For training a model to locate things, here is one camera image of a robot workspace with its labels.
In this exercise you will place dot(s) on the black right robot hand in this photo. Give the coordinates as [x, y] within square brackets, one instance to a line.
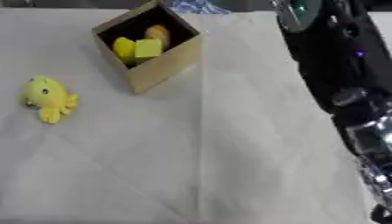
[337, 58]

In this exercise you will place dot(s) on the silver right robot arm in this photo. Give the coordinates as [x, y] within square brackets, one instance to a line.
[368, 143]

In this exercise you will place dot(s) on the tan cardboard box black inside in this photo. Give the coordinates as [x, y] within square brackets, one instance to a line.
[163, 68]

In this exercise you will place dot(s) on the blue white patterned fabric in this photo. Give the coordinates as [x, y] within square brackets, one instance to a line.
[196, 6]

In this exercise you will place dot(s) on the yellow cube block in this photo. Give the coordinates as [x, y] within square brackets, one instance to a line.
[148, 48]

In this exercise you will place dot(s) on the yellow rounded block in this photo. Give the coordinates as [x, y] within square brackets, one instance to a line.
[123, 48]

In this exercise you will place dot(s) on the yellow octopus soft toy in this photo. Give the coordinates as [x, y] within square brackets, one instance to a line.
[47, 94]

